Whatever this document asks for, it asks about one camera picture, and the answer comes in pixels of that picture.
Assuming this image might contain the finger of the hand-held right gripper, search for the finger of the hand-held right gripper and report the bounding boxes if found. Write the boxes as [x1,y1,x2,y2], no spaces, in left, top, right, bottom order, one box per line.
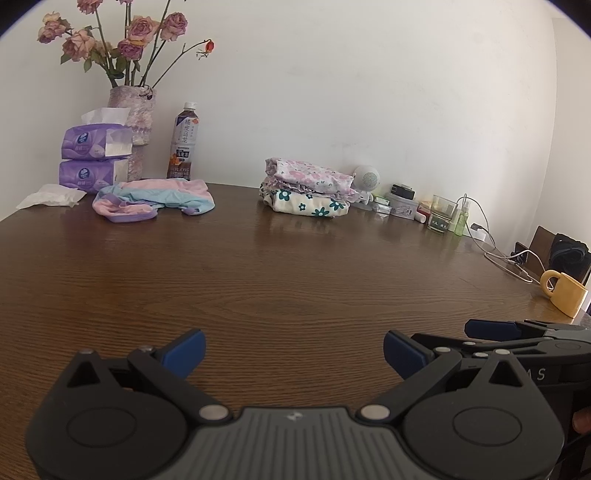
[411,332,555,357]
[464,319,591,342]

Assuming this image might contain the brown wooden chair back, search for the brown wooden chair back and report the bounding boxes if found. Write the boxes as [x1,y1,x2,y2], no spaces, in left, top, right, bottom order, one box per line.
[526,225,591,284]

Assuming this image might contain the crumpled white tissue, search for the crumpled white tissue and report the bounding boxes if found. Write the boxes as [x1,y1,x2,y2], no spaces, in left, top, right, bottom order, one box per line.
[16,183,88,210]

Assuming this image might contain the black bag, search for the black bag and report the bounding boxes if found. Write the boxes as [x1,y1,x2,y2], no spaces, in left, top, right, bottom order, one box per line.
[549,233,591,282]

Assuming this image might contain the green spray bottle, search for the green spray bottle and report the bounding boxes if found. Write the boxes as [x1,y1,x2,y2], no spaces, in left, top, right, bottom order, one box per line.
[455,199,471,237]

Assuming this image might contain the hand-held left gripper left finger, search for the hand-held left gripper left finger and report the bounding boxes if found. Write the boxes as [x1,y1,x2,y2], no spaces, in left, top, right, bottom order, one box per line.
[65,329,232,423]

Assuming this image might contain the white robot-shaped speaker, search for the white robot-shaped speaker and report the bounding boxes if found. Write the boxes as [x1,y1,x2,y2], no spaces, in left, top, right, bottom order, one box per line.
[352,165,380,210]

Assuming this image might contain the pink and blue pastel garment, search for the pink and blue pastel garment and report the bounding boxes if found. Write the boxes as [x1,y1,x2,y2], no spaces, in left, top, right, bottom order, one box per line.
[92,179,215,225]

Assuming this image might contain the yellow mug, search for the yellow mug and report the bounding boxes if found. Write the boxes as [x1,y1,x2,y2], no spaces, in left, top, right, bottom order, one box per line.
[540,270,589,319]

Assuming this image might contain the dark charging device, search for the dark charging device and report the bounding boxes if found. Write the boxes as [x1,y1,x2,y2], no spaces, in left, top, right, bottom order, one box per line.
[513,241,539,268]

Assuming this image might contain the glass cup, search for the glass cup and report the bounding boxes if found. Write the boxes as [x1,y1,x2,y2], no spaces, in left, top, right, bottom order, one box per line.
[427,195,459,233]

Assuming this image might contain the white charging cable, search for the white charging cable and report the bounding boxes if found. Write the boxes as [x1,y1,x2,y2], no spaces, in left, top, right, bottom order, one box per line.
[457,194,548,284]

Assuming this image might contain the purple tissue pack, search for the purple tissue pack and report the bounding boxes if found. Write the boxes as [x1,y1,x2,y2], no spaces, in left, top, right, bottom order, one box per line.
[61,107,134,161]
[58,158,131,193]

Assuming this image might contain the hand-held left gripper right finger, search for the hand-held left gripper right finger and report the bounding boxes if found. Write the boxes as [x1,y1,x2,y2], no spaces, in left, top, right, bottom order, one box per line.
[358,330,541,423]

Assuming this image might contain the brown tea bottle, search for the brown tea bottle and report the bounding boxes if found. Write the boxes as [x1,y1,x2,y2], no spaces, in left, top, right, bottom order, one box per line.
[166,102,201,182]

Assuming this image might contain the orange rosebud stem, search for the orange rosebud stem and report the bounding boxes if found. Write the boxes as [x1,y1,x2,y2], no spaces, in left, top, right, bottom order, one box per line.
[150,39,216,88]

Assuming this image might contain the pink floral garment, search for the pink floral garment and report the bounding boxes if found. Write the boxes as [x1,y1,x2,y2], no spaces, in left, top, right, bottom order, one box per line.
[264,157,363,204]

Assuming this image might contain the bunch of dried roses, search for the bunch of dried roses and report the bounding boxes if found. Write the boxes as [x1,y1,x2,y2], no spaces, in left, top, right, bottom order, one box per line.
[38,0,189,88]

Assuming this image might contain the grey tin box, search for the grey tin box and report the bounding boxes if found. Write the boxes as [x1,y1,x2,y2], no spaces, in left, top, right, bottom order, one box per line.
[385,193,420,220]

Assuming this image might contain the cream teal-flowered folded cloth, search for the cream teal-flowered folded cloth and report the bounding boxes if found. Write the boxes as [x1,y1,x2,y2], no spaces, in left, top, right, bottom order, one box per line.
[260,181,351,219]

